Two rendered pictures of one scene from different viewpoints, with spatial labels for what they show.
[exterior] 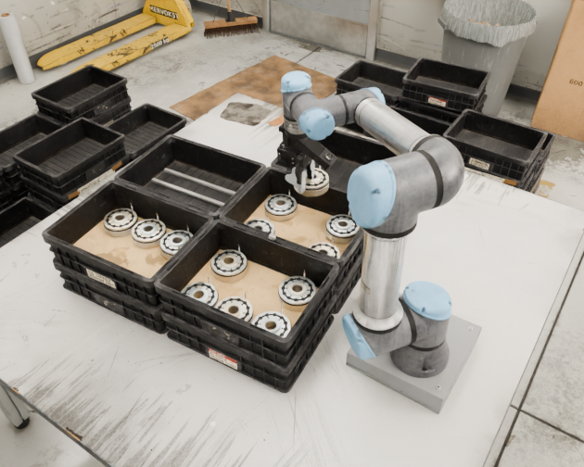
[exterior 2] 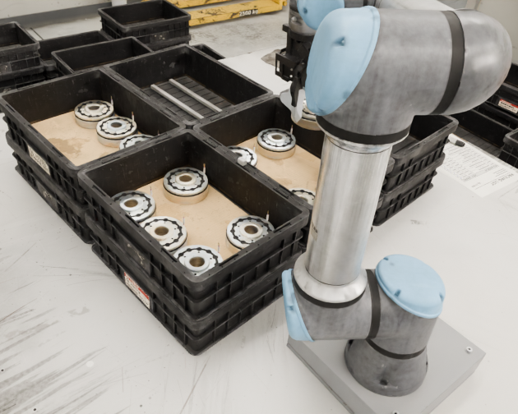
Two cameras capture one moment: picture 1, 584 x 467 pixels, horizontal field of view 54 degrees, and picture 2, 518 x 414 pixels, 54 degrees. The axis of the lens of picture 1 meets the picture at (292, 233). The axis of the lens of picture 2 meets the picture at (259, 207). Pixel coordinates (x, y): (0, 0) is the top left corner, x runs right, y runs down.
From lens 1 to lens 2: 0.54 m
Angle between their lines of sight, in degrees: 10
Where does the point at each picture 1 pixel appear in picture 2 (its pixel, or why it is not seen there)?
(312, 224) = (306, 171)
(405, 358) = (360, 358)
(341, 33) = not seen: hidden behind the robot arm
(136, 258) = (91, 152)
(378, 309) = (325, 269)
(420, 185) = (421, 52)
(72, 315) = (8, 198)
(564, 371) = not seen: outside the picture
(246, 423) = (128, 377)
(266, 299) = (211, 234)
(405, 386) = (351, 398)
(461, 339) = (450, 360)
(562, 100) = not seen: outside the picture
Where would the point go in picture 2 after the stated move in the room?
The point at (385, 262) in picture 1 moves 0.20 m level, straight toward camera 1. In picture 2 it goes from (343, 189) to (264, 288)
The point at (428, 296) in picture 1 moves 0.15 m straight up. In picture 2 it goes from (412, 277) to (441, 206)
